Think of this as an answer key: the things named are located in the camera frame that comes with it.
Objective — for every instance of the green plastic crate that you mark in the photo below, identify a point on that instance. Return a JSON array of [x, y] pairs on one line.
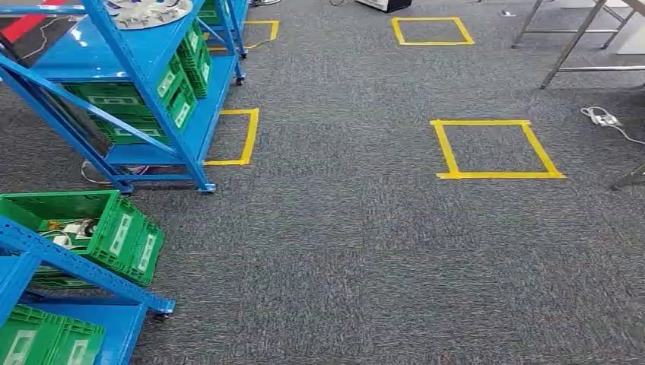
[[211, 12], [191, 43], [176, 118], [203, 73], [45, 337], [111, 98]]

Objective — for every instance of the blue metal shelf rack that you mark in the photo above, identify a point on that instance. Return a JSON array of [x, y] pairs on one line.
[[80, 55], [75, 272], [237, 15]]

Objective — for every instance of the black and white device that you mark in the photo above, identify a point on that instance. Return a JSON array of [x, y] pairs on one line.
[[385, 4]]

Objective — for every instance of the green crate holding white parts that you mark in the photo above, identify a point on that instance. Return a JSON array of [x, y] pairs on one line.
[[126, 237]]

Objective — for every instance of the grey plastic wheel cover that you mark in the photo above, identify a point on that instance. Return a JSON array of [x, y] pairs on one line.
[[146, 12]]

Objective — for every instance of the white parts bundle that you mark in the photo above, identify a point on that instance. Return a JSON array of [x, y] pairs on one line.
[[70, 232]]

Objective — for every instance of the red tape stripe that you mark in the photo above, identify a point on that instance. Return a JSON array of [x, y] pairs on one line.
[[25, 25]]

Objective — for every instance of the steel table frame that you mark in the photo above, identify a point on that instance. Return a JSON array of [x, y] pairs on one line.
[[572, 43]]

